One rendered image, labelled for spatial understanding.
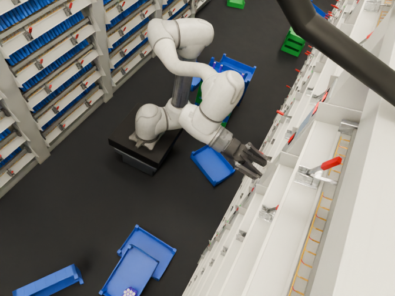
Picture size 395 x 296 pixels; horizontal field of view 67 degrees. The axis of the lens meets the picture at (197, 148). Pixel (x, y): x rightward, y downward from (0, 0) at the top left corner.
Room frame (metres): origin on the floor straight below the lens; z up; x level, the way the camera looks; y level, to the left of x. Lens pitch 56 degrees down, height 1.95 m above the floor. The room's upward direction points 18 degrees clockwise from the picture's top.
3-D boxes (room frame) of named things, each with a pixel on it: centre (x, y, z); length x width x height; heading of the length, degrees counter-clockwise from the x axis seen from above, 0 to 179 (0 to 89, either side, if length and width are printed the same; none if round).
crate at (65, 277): (0.09, 0.53, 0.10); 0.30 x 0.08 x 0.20; 133
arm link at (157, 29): (1.16, 0.32, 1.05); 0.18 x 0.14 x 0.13; 35
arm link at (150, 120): (1.10, 0.34, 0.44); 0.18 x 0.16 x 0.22; 125
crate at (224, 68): (1.70, -0.03, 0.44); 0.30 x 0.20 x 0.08; 82
